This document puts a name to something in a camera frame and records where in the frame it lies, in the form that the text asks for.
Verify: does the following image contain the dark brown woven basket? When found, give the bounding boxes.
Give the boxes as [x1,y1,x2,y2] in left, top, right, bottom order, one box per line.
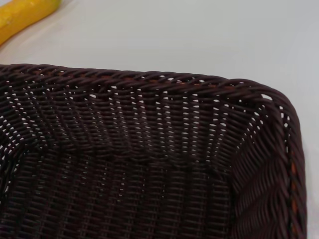
[0,64,308,239]

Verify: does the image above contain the yellow banana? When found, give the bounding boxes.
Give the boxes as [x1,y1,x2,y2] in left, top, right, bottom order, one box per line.
[0,0,62,47]

